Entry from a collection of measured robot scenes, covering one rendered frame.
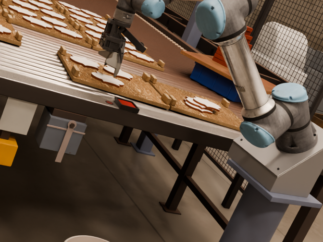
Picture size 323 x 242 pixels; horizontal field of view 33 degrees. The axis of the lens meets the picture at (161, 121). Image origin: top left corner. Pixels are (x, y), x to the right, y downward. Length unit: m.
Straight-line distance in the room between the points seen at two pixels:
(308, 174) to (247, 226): 0.29
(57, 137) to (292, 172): 0.82
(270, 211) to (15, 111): 0.96
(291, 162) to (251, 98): 0.31
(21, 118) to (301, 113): 0.94
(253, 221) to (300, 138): 0.35
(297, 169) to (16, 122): 0.97
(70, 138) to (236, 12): 0.71
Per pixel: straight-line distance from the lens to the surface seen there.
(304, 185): 2.06
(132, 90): 2.18
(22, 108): 1.87
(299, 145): 1.99
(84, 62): 2.28
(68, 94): 1.88
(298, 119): 1.93
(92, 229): 3.06
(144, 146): 4.44
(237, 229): 2.10
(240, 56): 1.73
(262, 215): 2.06
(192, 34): 4.23
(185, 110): 2.22
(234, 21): 1.69
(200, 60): 2.97
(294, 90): 1.91
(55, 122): 1.89
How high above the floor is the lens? 1.44
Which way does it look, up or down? 15 degrees down
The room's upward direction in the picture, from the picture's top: 24 degrees clockwise
